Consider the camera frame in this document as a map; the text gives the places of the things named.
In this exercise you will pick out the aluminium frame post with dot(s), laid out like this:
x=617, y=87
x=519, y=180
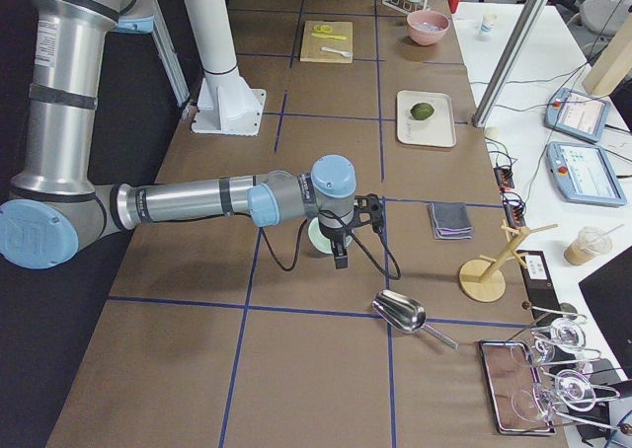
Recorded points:
x=526, y=21

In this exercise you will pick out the iced coffee cup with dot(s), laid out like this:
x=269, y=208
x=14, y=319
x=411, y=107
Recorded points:
x=591, y=242

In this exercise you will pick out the white pedestal column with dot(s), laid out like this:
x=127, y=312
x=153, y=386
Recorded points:
x=226, y=104

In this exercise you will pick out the black label box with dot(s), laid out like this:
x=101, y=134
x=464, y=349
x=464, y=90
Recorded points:
x=537, y=281

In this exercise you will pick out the metal scoop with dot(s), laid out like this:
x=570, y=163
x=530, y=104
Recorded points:
x=406, y=315

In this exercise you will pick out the far teach pendant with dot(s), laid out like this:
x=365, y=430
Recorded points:
x=577, y=114

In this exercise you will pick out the wooden mug tree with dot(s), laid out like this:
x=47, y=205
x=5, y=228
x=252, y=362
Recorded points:
x=481, y=279

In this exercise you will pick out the mirror tray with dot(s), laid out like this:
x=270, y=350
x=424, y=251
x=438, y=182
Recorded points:
x=507, y=373

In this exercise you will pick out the paper cup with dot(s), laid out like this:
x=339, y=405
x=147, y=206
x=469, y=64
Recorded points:
x=487, y=25

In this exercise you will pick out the wire glass rack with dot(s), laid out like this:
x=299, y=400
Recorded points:
x=552, y=349

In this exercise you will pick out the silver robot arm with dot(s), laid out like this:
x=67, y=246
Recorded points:
x=54, y=211

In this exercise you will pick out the green avocado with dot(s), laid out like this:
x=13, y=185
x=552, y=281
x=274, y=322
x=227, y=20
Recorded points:
x=422, y=111

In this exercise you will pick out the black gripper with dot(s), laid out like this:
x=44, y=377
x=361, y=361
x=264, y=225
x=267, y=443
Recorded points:
x=332, y=233

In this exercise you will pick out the yellow plastic knife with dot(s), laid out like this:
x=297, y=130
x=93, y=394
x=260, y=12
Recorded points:
x=331, y=36

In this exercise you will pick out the pink bowl with ice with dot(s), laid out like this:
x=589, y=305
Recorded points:
x=427, y=27

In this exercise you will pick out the teach pendant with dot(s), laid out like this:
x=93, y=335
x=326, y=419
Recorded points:
x=584, y=175
x=577, y=114

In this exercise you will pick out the cream rabbit tray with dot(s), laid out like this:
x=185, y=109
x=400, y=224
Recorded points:
x=437, y=131

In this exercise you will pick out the near teach pendant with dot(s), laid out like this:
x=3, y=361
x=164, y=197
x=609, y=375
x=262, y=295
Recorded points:
x=584, y=175

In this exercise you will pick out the mint green bowl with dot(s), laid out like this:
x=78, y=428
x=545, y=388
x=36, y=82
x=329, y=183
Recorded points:
x=322, y=242

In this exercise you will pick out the wooden cutting board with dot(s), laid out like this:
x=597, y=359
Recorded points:
x=310, y=46

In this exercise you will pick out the white plastic spoon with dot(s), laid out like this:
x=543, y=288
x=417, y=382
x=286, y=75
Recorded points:
x=343, y=53

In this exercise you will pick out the folded grey cloth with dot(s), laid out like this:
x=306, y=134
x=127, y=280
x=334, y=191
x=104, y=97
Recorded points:
x=450, y=220

